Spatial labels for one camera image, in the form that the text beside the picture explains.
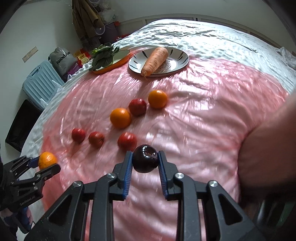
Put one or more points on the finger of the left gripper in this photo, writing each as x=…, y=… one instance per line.
x=39, y=178
x=14, y=169

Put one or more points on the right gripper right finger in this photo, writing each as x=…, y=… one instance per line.
x=224, y=218

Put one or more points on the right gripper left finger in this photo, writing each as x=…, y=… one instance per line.
x=66, y=218

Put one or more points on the wrinkled mandarin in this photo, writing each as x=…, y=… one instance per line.
x=46, y=159

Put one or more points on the red apple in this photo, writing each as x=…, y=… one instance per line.
x=137, y=107
x=96, y=139
x=127, y=141
x=78, y=135

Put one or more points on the dark plum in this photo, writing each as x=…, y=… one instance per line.
x=145, y=159

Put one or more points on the smooth orange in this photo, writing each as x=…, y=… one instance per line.
x=120, y=118
x=157, y=99

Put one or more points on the blue gloved left hand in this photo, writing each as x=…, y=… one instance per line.
x=21, y=220

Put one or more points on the light blue suitcase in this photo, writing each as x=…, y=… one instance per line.
x=42, y=84

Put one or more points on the pink plastic sheet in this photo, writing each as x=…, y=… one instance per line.
x=212, y=105

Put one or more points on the yellow snack box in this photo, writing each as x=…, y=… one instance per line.
x=82, y=57

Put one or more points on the green leafy vegetable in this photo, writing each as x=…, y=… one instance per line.
x=103, y=56

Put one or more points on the orange plate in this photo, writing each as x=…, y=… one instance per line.
x=119, y=59

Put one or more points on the brown hanging coat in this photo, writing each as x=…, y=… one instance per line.
x=87, y=23

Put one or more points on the carrot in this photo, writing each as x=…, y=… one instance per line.
x=154, y=61

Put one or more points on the white striped plate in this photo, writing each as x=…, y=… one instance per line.
x=176, y=61

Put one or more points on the white pillow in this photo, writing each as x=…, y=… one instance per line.
x=287, y=55

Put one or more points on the white bed sheet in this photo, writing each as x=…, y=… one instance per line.
x=208, y=41

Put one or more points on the grey drawstring bag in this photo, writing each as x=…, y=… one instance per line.
x=62, y=60

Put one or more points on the wall switch panel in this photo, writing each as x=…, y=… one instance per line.
x=30, y=54

